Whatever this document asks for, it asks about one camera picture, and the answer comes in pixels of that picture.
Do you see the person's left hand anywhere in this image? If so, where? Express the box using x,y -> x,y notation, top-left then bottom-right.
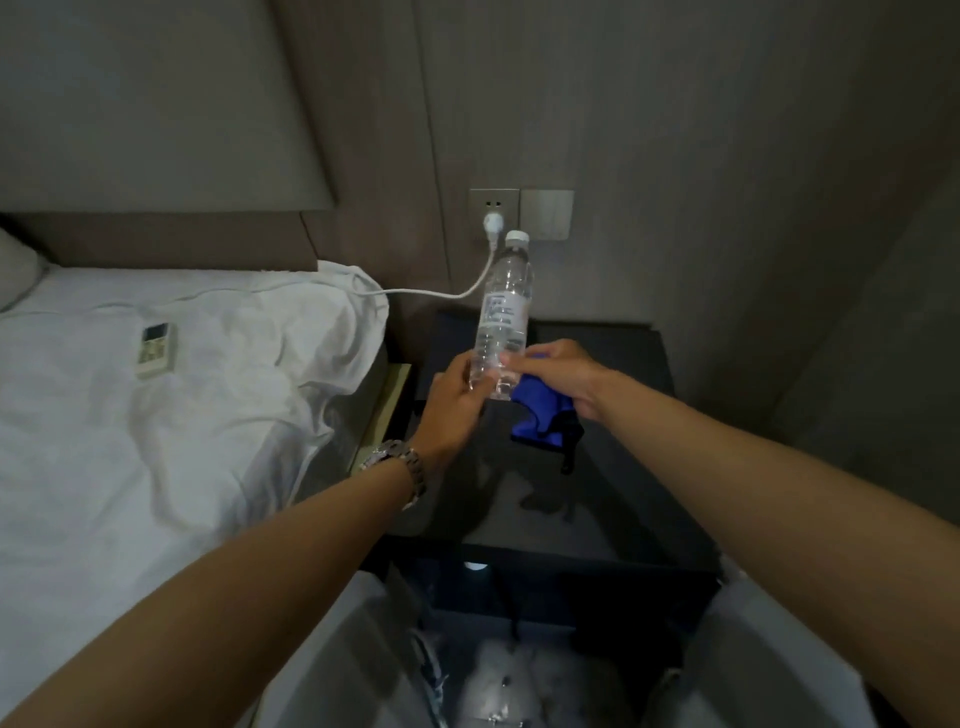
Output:
408,351 -> 501,475

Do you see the person's right hand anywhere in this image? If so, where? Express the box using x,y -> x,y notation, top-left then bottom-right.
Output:
500,339 -> 624,423

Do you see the blue cloth with black strap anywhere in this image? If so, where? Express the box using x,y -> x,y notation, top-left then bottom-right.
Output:
509,352 -> 587,476

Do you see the clear plastic water bottle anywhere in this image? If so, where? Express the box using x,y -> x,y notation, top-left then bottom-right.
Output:
468,230 -> 536,402

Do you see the person's right forearm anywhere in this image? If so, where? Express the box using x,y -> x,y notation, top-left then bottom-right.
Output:
598,371 -> 960,728

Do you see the person's left forearm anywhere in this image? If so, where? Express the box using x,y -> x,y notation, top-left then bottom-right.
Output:
0,457 -> 421,728

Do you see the silver metal wristwatch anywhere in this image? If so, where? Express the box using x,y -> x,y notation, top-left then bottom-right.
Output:
358,439 -> 429,512

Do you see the black glossy nightstand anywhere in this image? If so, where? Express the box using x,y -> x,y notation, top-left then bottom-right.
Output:
367,310 -> 726,680

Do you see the white fluffy rug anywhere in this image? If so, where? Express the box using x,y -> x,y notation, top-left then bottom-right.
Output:
454,636 -> 610,728

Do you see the white remote control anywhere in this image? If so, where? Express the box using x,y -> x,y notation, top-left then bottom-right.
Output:
135,321 -> 179,381

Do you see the white bed sheet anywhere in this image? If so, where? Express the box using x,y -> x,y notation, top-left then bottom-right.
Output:
0,260 -> 391,714

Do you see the grey padded headboard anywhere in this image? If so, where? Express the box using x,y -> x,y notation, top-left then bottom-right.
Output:
0,0 -> 336,273

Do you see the white pillow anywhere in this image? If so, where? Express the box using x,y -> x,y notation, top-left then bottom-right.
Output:
0,227 -> 48,313

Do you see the beige bed frame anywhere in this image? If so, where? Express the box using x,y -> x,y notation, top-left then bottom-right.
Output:
294,343 -> 414,505

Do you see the white charging cable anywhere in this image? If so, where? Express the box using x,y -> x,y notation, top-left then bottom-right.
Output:
351,241 -> 501,302

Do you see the silver wall switch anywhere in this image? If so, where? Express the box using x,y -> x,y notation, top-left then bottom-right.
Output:
520,189 -> 576,243

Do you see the silver wall socket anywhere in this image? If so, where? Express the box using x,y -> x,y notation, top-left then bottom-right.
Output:
468,187 -> 522,243

